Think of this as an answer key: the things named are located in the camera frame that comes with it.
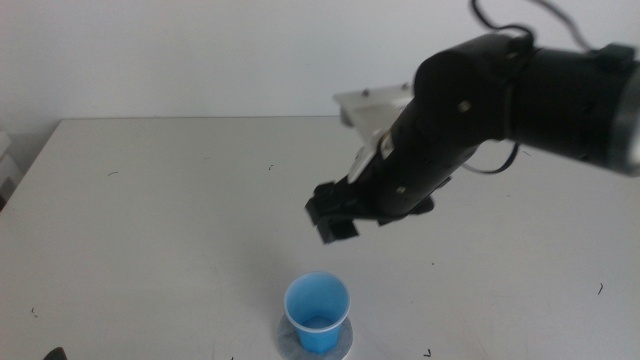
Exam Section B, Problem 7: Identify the blue plastic cup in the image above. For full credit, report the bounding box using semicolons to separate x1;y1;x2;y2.
283;271;352;355

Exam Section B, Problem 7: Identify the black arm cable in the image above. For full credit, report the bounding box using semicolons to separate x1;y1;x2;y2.
469;0;596;52
461;141;521;176

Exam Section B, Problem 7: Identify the round grey cup mat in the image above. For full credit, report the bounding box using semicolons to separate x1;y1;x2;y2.
277;312;354;360

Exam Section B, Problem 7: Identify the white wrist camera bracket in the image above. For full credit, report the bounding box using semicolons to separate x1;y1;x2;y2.
332;83;417;184

